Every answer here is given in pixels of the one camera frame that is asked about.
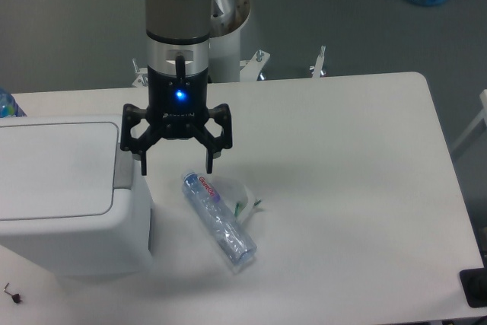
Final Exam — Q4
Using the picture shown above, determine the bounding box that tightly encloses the crumpled white plastic wrapper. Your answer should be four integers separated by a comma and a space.
212, 176, 262, 225

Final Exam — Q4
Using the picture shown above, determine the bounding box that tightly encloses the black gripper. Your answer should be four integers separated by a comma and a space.
120, 69, 233, 176

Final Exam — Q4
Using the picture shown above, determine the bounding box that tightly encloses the white lidded trash can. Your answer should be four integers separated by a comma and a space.
1, 114, 153, 276

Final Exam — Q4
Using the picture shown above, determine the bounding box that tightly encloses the clear plastic water bottle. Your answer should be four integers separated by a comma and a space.
182, 171, 257, 266

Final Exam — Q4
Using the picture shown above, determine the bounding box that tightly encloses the blue bottle at left edge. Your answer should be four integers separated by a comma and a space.
0, 88, 27, 118

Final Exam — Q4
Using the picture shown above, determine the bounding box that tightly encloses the black device at table edge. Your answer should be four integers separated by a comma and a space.
460, 268, 486, 308

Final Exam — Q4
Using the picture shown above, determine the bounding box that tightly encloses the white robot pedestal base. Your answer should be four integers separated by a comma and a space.
209, 0, 270, 83

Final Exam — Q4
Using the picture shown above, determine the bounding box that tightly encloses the small metal hex key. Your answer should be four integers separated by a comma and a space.
3, 283, 12, 296

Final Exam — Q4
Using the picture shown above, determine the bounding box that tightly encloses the white frame at right edge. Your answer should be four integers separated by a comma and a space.
450, 90, 486, 161

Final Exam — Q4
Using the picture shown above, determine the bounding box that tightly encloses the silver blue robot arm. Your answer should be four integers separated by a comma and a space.
120, 0, 233, 175

